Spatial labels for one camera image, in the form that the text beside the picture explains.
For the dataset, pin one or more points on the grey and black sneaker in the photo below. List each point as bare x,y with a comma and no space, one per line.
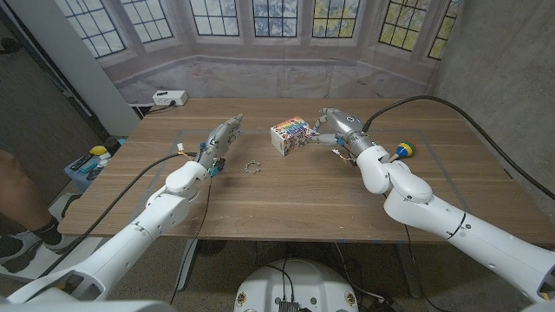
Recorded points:
21,249

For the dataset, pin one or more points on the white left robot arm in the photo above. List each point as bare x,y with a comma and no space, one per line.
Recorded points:
134,234

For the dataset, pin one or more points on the yellow round object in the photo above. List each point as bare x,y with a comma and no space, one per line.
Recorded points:
98,150

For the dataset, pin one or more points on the black remote control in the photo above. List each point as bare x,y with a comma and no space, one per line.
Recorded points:
81,161

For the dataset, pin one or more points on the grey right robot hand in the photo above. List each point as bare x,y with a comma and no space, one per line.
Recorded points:
344,125

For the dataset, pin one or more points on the blue storage bin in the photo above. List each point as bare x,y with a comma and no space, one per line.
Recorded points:
80,175

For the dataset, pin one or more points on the colourful striped wooden maraca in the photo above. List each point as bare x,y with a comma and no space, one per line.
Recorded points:
405,148

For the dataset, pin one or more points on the colourful printed cardboard box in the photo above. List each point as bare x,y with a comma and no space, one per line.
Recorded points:
288,135

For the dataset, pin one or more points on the printed window backdrop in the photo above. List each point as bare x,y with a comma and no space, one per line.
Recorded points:
277,73

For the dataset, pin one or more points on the grey table leg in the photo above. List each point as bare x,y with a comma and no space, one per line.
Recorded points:
186,264
408,271

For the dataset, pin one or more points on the white power strip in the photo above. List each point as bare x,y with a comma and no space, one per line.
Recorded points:
170,97

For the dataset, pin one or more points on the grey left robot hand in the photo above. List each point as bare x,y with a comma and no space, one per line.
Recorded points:
219,138

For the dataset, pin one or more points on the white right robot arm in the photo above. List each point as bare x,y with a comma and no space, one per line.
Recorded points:
433,208

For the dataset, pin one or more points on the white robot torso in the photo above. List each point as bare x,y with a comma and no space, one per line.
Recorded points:
299,281

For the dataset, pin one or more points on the person's bare leg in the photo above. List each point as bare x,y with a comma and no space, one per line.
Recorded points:
19,193

